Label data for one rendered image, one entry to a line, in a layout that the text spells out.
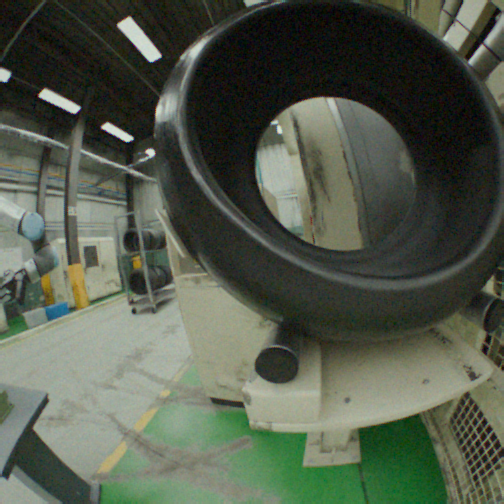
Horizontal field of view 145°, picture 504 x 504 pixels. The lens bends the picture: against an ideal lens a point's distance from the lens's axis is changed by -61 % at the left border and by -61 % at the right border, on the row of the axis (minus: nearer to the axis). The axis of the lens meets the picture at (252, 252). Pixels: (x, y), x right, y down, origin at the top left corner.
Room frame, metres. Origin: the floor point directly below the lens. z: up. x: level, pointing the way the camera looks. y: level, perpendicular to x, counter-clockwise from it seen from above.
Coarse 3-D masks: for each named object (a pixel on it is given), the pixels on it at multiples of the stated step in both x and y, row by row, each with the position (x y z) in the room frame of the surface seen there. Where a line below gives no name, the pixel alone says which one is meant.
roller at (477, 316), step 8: (480, 296) 0.12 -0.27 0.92; (488, 296) 0.11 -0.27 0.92; (472, 304) 0.13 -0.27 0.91; (480, 304) 0.11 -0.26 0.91; (488, 304) 0.10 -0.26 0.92; (496, 304) 0.09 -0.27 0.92; (464, 312) 0.14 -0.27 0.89; (472, 312) 0.12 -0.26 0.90; (480, 312) 0.11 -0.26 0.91; (488, 312) 0.10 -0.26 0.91; (496, 312) 0.09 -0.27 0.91; (472, 320) 0.12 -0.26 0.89; (480, 320) 0.11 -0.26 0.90; (488, 320) 0.09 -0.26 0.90; (496, 320) 0.09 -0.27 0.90; (480, 328) 0.11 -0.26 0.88; (488, 328) 0.09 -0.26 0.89; (496, 328) 0.08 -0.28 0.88
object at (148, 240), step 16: (128, 240) 3.59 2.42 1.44; (144, 240) 3.37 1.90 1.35; (160, 240) 4.14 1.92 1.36; (144, 256) 3.25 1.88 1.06; (144, 272) 3.22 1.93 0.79; (160, 272) 3.82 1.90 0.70; (144, 288) 3.63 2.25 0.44; (160, 288) 3.85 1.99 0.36; (128, 304) 3.27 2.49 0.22; (144, 304) 3.24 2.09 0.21
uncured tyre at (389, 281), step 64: (320, 0) 0.12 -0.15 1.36; (192, 64) 0.17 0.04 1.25; (256, 64) 0.32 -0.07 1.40; (320, 64) 0.33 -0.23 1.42; (384, 64) 0.24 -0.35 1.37; (448, 64) 0.09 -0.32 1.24; (192, 128) 0.19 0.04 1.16; (256, 128) 0.43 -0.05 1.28; (448, 128) 0.22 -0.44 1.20; (192, 192) 0.18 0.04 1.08; (256, 192) 0.43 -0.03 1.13; (448, 192) 0.27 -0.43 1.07; (192, 256) 0.22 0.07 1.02; (256, 256) 0.16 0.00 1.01; (320, 256) 0.40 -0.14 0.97; (384, 256) 0.36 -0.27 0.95; (448, 256) 0.22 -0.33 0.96; (320, 320) 0.15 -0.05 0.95; (384, 320) 0.14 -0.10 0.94
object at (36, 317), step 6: (48, 306) 2.88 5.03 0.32; (54, 306) 2.89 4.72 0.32; (60, 306) 3.11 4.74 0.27; (66, 306) 3.33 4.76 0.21; (30, 312) 2.28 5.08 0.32; (36, 312) 2.39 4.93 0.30; (42, 312) 2.56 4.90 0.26; (48, 312) 2.79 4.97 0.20; (54, 312) 2.85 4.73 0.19; (60, 312) 3.06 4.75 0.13; (66, 312) 3.27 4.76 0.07; (30, 318) 2.19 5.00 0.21; (36, 318) 2.35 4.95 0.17; (42, 318) 2.51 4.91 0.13; (48, 318) 2.78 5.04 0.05; (54, 318) 2.80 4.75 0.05; (30, 324) 2.14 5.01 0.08; (36, 324) 2.30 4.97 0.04
